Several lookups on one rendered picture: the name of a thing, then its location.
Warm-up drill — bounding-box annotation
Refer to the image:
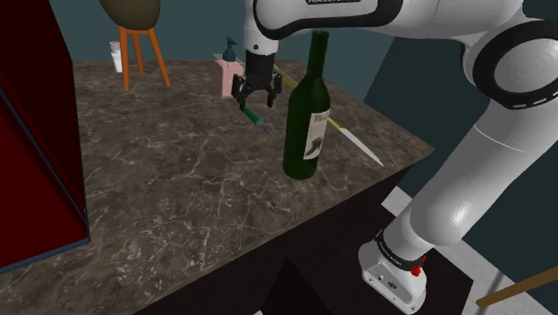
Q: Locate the white cup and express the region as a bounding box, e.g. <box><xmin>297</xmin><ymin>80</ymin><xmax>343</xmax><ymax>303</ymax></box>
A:
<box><xmin>109</xmin><ymin>40</ymin><xmax>124</xmax><ymax>74</ymax></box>

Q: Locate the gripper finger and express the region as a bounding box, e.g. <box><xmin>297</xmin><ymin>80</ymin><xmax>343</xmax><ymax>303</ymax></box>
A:
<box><xmin>232</xmin><ymin>74</ymin><xmax>250</xmax><ymax>115</ymax></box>
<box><xmin>266</xmin><ymin>72</ymin><xmax>283</xmax><ymax>109</ymax></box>

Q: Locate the pink soap dispenser bottle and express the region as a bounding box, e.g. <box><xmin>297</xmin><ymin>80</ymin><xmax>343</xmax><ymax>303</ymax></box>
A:
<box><xmin>213</xmin><ymin>36</ymin><xmax>246</xmax><ymax>98</ymax></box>

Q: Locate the brown wooden bar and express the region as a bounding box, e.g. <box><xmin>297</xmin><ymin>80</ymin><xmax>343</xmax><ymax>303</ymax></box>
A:
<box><xmin>475</xmin><ymin>265</ymin><xmax>558</xmax><ymax>309</ymax></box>

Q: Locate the green handled soldering iron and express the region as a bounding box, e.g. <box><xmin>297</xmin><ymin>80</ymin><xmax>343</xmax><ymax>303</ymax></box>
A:
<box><xmin>241</xmin><ymin>106</ymin><xmax>277</xmax><ymax>139</ymax></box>

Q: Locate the dark robot stand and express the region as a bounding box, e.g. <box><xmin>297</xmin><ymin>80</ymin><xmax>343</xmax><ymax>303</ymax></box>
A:
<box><xmin>131</xmin><ymin>166</ymin><xmax>475</xmax><ymax>315</ymax></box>

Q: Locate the yellow handled long knife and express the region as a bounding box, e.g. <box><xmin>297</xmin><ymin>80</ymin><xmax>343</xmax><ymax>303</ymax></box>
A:
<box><xmin>272</xmin><ymin>64</ymin><xmax>385</xmax><ymax>168</ymax></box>

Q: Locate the dark red box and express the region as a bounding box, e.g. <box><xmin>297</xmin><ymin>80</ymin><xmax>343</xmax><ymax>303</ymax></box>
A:
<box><xmin>0</xmin><ymin>0</ymin><xmax>91</xmax><ymax>276</ymax></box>

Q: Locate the dark green wine bottle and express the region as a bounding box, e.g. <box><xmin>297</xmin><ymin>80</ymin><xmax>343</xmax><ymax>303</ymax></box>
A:
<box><xmin>282</xmin><ymin>30</ymin><xmax>332</xmax><ymax>182</ymax></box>

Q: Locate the orange legged stool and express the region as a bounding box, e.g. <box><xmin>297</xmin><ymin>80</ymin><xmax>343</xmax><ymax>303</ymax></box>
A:
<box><xmin>98</xmin><ymin>0</ymin><xmax>173</xmax><ymax>92</ymax></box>

